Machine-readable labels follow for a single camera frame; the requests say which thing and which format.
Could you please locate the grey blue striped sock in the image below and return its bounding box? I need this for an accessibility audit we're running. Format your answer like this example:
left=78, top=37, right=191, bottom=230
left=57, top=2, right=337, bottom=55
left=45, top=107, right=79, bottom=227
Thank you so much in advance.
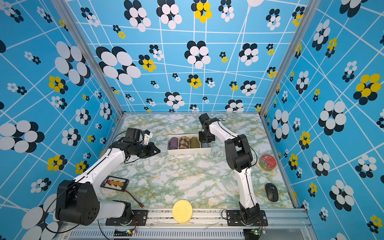
left=201, top=142, right=211, bottom=148

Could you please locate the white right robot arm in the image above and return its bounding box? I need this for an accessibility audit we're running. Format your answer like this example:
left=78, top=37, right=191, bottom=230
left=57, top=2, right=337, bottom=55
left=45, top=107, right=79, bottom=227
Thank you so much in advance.
left=199, top=114, right=261, bottom=225

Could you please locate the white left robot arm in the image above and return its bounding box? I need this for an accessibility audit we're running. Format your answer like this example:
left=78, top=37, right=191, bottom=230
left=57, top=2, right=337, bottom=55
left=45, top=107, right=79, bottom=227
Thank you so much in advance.
left=54, top=128, right=160, bottom=226

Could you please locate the olive green rolled sock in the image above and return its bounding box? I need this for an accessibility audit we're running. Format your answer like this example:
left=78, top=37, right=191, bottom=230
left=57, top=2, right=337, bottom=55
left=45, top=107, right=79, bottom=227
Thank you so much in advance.
left=190, top=137, right=201, bottom=149

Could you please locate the white divided storage box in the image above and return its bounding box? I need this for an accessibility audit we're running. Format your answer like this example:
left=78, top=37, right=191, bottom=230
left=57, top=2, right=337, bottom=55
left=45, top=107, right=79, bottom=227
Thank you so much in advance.
left=167, top=134, right=212, bottom=155

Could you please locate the brown argyle rolled sock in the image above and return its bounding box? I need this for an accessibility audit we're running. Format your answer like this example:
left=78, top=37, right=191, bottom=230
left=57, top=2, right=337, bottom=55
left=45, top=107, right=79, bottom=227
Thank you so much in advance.
left=179, top=136, right=190, bottom=149

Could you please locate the purple rolled sock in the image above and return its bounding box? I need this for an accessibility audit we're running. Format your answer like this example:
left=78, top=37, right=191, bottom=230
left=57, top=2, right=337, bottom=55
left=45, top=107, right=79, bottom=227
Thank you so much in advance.
left=168, top=137, right=179, bottom=150

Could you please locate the yellow round sponge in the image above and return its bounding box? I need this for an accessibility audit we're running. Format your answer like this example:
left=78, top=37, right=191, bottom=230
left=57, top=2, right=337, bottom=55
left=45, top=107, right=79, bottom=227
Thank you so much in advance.
left=172, top=200, right=193, bottom=224

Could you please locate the black computer mouse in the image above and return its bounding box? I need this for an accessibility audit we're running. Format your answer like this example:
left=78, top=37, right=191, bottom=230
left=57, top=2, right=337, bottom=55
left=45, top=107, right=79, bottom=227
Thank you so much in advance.
left=265, top=183, right=279, bottom=202

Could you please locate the green circuit board left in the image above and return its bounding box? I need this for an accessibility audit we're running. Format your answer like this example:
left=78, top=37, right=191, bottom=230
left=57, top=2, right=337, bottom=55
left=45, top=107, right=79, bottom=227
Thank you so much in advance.
left=114, top=230, right=134, bottom=237

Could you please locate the green circuit board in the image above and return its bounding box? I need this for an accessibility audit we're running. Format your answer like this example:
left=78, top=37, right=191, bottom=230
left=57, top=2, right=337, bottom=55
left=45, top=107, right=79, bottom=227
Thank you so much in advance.
left=244, top=229, right=260, bottom=239
left=114, top=230, right=134, bottom=237

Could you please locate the green circuit board right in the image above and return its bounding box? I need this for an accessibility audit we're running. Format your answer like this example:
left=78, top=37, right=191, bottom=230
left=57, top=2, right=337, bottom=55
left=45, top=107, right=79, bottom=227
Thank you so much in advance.
left=244, top=229, right=260, bottom=239

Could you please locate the red black cable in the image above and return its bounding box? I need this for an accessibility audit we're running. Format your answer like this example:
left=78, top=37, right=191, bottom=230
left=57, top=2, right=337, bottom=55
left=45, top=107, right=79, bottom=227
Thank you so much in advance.
left=124, top=189, right=145, bottom=209

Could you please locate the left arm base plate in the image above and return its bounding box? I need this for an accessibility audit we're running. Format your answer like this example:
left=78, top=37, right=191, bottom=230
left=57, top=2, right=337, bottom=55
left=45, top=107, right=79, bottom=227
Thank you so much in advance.
left=106, top=210, right=149, bottom=227

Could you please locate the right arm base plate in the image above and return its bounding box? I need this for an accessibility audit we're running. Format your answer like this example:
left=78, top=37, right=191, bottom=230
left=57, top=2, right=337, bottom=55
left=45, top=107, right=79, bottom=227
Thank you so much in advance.
left=223, top=210, right=269, bottom=228

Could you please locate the aluminium front rail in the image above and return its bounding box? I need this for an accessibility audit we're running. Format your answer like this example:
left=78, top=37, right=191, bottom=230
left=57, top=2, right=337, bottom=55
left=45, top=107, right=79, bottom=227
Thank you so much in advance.
left=56, top=209, right=317, bottom=240

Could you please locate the aluminium corner post left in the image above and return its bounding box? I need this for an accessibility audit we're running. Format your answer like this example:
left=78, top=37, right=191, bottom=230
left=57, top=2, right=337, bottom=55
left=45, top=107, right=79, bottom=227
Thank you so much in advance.
left=50, top=0, right=125, bottom=118

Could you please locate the aluminium corner post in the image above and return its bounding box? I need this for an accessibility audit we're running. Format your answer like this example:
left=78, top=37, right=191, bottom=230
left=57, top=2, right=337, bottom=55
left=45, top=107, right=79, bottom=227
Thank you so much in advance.
left=260, top=0, right=321, bottom=117
left=50, top=0, right=125, bottom=118

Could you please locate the aluminium corner post right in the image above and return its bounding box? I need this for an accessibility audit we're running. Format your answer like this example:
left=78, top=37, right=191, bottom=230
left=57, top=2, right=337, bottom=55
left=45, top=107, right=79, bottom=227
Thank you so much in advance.
left=260, top=0, right=321, bottom=117

